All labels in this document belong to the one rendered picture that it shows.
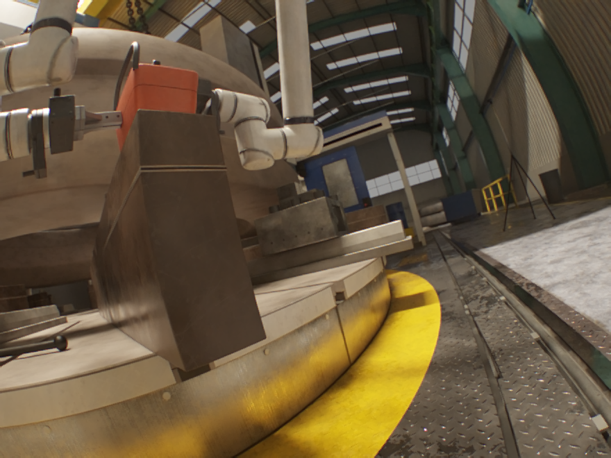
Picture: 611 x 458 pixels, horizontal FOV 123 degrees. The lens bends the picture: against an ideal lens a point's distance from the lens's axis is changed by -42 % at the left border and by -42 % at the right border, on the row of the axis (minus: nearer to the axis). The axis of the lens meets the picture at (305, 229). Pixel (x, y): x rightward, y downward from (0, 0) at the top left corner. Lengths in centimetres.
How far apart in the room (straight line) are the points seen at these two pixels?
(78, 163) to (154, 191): 84
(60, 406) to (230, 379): 37
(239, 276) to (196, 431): 38
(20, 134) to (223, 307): 46
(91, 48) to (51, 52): 105
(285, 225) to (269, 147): 84
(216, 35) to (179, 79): 652
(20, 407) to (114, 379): 21
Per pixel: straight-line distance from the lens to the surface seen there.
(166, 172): 42
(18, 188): 124
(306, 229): 148
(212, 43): 703
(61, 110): 55
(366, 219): 272
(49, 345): 91
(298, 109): 79
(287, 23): 85
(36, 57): 56
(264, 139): 75
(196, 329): 39
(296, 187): 165
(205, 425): 67
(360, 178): 569
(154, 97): 53
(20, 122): 58
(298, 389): 81
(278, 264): 165
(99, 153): 124
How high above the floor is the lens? 43
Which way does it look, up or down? 5 degrees up
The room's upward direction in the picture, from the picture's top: 14 degrees counter-clockwise
